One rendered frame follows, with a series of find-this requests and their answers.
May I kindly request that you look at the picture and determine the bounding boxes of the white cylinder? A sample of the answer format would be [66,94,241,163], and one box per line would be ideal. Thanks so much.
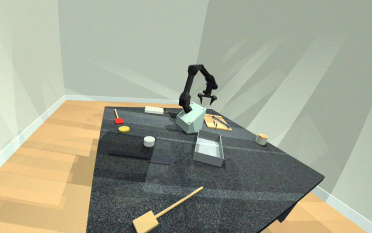
[143,136,155,147]

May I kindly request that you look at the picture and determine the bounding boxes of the light wooden board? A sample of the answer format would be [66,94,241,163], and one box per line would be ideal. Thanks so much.
[204,114,232,131]

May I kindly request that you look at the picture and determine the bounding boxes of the yellow round disc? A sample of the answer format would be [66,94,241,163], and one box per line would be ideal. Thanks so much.
[118,126,130,132]

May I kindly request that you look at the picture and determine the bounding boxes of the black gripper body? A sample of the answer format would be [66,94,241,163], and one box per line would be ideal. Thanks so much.
[197,89,218,100]

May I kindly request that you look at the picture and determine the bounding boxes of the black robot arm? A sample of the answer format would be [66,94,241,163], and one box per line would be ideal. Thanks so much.
[179,64,218,114]

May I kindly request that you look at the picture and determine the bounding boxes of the white jar with wooden lid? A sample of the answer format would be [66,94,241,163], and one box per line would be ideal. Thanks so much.
[255,133,268,145]

